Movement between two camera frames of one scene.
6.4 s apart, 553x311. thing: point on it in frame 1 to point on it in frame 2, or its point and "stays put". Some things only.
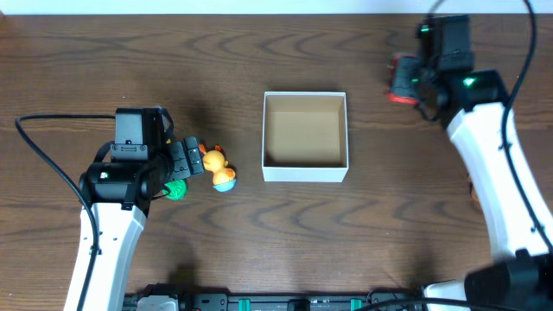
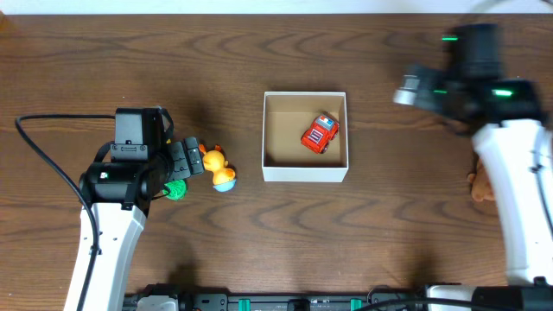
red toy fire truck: (403, 82) to (321, 130)
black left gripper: (184, 158) stays put
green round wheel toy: (177, 190) stays put
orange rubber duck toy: (224, 177) stays put
